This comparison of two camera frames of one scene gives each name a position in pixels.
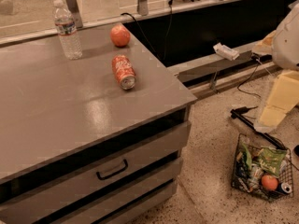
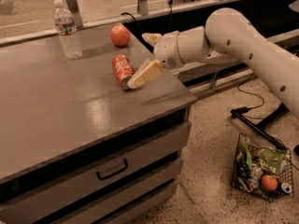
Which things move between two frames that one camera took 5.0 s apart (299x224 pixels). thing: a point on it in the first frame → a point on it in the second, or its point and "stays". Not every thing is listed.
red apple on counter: (120, 35) stays
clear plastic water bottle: (67, 32) stays
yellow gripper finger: (283, 97) → (149, 69)
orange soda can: (123, 72) stays
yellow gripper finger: (264, 46) → (151, 37)
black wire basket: (263, 171) stays
